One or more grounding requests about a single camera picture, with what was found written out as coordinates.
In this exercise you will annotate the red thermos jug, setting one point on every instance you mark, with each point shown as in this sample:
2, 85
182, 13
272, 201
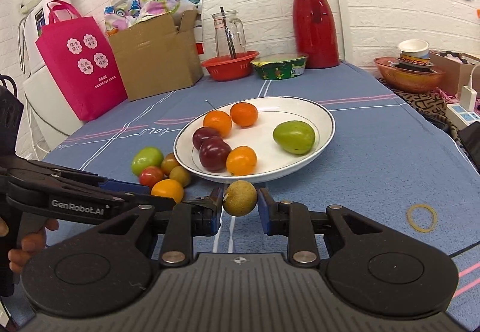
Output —
315, 33

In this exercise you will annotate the glass pitcher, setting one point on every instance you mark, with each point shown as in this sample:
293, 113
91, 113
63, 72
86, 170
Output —
236, 28

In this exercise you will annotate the dark red plum left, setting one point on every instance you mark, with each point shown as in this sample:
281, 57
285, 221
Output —
203, 134

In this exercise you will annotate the yellow orange kumquat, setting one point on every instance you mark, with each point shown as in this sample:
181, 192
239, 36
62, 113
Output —
241, 161
169, 188

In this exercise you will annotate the white charger plug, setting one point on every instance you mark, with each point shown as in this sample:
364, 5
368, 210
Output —
468, 97

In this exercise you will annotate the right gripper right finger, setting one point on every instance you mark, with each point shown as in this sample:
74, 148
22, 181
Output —
294, 221

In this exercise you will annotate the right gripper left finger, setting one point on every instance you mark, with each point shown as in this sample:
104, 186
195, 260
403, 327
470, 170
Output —
187, 220

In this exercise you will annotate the person left hand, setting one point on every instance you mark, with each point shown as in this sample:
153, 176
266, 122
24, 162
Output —
30, 245

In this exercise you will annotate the pink tote bag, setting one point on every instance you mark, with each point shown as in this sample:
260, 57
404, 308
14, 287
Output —
81, 61

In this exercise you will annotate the floral cloth bundle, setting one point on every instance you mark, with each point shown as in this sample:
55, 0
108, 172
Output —
123, 14

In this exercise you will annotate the green fruit on plate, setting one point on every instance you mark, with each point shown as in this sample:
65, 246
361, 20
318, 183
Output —
296, 137

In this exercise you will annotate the dark red plum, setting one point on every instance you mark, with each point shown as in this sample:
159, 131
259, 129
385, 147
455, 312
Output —
203, 134
213, 154

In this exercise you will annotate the white round plate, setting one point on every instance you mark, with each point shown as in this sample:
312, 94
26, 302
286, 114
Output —
273, 162

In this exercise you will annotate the black stick in pitcher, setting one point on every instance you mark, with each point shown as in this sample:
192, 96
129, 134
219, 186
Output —
228, 35

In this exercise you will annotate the yellow rubber band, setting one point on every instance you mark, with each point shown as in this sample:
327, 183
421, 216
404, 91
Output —
422, 218

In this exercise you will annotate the dark red plum right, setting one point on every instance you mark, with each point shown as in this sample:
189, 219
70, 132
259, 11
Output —
213, 154

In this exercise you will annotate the large green fruit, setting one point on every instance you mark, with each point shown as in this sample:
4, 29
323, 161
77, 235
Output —
148, 156

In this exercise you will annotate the orange mandarin with stem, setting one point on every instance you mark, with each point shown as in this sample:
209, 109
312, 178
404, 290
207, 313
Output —
218, 120

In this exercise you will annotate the green instant noodle bowl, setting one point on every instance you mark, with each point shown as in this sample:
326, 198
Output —
279, 66

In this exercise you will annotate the brown cardboard box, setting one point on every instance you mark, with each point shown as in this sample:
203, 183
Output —
156, 56

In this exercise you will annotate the blue striped tablecloth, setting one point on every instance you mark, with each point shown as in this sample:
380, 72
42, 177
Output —
384, 157

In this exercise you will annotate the red small fruit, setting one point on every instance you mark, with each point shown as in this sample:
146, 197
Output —
150, 176

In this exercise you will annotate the red plastic basket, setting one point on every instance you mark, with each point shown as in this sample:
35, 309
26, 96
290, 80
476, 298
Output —
225, 68

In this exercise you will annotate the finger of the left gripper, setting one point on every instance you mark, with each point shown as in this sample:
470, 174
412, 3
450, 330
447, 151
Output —
125, 187

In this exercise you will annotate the white power strip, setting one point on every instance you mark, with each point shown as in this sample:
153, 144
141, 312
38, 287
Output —
460, 117

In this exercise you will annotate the brown longan fruit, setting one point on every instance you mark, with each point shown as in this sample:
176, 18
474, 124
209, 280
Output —
240, 198

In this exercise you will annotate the orange mandarin back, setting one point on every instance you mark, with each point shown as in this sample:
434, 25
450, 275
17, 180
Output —
243, 114

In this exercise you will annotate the yellow orange kumquat on plate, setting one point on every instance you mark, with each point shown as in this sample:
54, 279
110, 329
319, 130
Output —
241, 161

